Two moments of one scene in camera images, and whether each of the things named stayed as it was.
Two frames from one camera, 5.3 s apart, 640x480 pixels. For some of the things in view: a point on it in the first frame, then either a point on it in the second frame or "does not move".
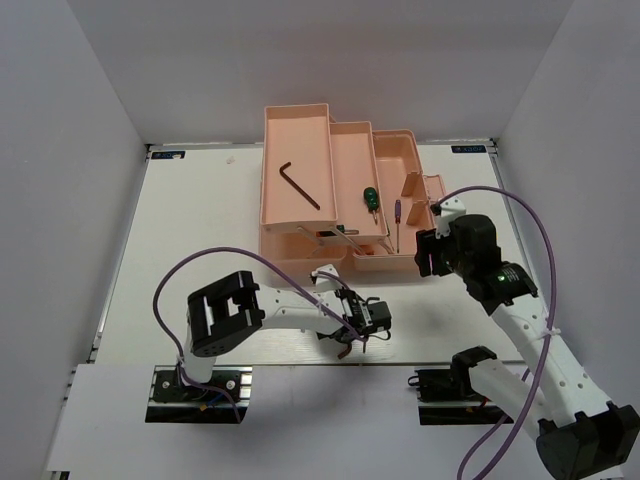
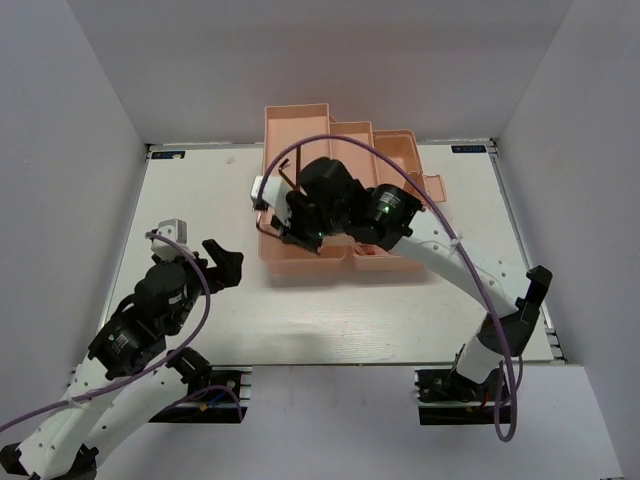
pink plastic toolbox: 337,194 does not move
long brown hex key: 345,352 to 298,168
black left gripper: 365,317 to 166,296
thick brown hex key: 298,188 does not move
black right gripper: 427,243 to 292,232
